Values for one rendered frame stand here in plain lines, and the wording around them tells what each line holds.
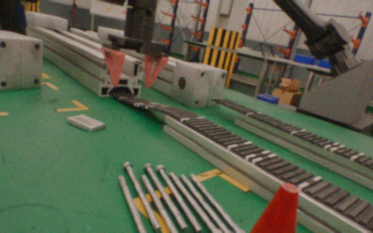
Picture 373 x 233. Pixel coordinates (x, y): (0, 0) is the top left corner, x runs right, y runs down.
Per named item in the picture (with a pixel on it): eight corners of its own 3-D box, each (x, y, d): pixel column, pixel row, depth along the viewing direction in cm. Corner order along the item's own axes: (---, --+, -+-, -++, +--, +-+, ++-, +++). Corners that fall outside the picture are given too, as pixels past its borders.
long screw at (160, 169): (155, 171, 32) (156, 164, 32) (162, 171, 33) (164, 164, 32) (193, 237, 23) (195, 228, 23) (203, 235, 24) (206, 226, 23)
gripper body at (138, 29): (105, 42, 53) (109, 2, 51) (149, 48, 60) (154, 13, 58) (120, 48, 49) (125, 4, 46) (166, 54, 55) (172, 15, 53)
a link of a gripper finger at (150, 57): (120, 83, 58) (125, 38, 56) (147, 83, 63) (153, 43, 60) (135, 91, 54) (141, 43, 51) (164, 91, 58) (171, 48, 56)
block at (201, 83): (225, 107, 72) (234, 72, 69) (191, 108, 64) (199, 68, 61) (203, 97, 78) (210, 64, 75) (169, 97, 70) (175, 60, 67)
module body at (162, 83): (197, 97, 76) (203, 67, 74) (169, 97, 70) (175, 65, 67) (90, 49, 132) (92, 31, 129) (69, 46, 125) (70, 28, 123)
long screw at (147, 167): (142, 169, 32) (144, 162, 32) (150, 169, 32) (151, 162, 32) (179, 235, 23) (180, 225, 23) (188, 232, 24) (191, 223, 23)
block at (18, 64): (52, 86, 58) (54, 41, 56) (-4, 91, 48) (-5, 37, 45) (21, 75, 62) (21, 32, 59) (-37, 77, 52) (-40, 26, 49)
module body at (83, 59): (139, 97, 64) (144, 61, 61) (98, 96, 57) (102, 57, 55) (48, 44, 120) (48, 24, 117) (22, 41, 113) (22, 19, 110)
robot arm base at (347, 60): (374, 65, 87) (338, 83, 95) (362, 44, 88) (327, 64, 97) (365, 65, 81) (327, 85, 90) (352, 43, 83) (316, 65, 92)
